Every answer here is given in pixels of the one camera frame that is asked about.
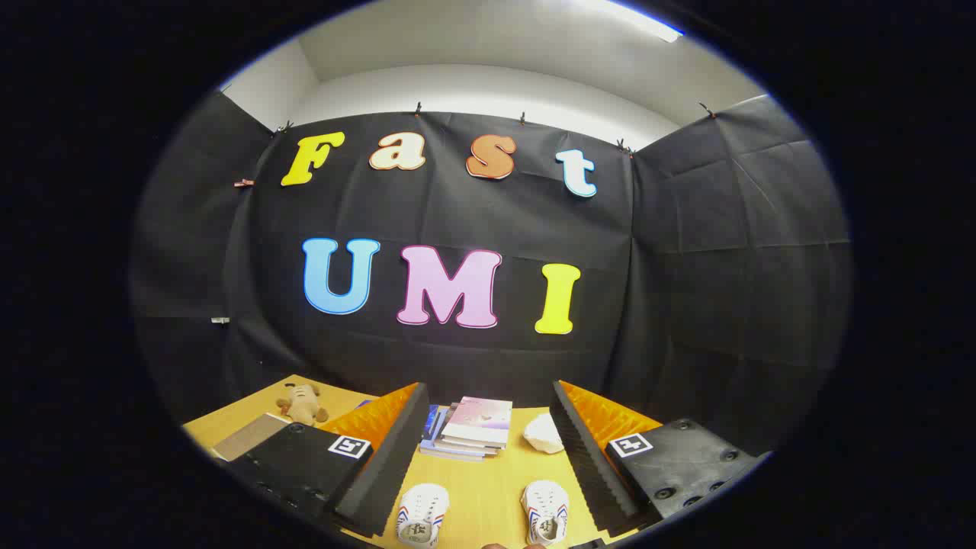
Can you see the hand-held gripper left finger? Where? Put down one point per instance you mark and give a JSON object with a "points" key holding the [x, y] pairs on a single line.
{"points": [[396, 457]]}

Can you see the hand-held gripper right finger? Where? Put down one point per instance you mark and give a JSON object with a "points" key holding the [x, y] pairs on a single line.
{"points": [[587, 473]]}

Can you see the white shoe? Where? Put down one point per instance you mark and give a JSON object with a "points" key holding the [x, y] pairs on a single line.
{"points": [[546, 509], [422, 515]]}

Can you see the beige fabric storage box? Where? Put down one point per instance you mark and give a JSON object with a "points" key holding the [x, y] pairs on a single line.
{"points": [[252, 436]]}

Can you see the light blue book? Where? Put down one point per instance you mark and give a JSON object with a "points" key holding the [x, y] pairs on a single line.
{"points": [[450, 454]]}

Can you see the white plush toy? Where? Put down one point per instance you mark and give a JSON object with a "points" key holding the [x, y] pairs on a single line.
{"points": [[543, 435]]}

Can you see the white book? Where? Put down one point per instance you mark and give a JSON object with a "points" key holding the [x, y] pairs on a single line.
{"points": [[465, 448]]}

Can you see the pink cover book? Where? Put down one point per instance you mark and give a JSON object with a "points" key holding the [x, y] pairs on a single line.
{"points": [[479, 419]]}

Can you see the brown plush dog toy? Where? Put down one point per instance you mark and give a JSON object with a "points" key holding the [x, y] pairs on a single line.
{"points": [[303, 404]]}

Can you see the black backdrop cloth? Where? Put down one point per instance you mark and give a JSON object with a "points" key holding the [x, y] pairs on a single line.
{"points": [[686, 267]]}

